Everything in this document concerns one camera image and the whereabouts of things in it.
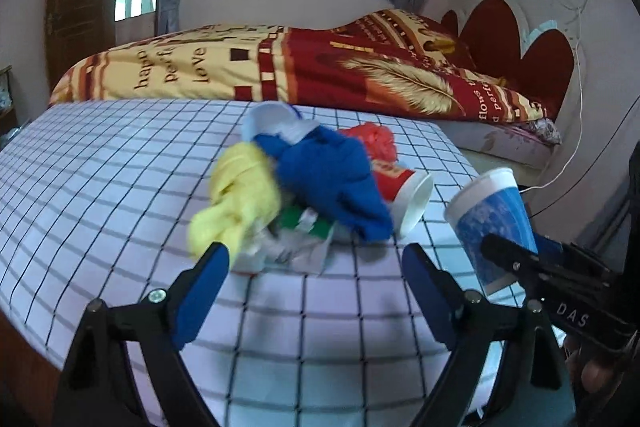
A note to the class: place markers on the white checkered tablecloth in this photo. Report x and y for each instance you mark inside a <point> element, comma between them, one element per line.
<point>125,182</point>

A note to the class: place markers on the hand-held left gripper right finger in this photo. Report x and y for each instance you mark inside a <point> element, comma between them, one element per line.
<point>425,287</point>

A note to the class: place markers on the person's right hand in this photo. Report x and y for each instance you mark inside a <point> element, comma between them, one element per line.
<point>592,374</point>

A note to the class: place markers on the green carton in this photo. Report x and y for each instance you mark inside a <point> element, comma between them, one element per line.
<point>295,219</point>

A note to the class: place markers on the red paper cup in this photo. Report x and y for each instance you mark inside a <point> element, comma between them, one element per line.
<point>400,187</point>

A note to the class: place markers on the red heart-shaped headboard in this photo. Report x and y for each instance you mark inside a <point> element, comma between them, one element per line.
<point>500,37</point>

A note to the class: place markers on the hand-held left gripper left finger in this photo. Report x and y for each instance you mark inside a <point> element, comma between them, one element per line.
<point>207,279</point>

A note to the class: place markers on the blue cloth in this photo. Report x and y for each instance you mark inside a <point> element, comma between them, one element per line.
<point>325,172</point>

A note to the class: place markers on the yellow cloth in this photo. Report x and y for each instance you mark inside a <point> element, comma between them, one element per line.
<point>240,187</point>

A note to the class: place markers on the blue paper cup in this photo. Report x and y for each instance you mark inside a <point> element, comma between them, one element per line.
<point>495,217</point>

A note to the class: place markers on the brown wooden door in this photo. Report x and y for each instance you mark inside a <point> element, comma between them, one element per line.
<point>75,7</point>

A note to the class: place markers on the red plastic bag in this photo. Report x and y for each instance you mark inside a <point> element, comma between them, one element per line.
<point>372,139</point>

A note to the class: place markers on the clear plastic bag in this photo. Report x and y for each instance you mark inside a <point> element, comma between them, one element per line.
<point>300,257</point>

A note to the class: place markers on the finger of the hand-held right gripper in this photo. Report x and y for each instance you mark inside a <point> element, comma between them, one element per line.
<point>550,249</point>
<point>510,257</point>

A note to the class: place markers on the red and yellow printed blanket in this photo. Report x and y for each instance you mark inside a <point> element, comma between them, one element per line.
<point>300,62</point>

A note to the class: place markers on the crushed white paper cup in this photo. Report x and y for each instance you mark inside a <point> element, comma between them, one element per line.
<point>270,119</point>

